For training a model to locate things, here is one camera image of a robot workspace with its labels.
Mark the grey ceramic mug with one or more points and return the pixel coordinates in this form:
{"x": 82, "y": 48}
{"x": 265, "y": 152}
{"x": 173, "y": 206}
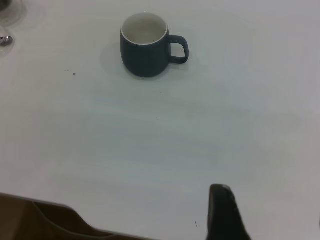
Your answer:
{"x": 140, "y": 57}

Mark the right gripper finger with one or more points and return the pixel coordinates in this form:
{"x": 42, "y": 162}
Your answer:
{"x": 222, "y": 215}

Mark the clear glass cup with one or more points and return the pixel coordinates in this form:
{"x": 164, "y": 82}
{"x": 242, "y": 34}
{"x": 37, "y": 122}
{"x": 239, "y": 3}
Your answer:
{"x": 17, "y": 10}

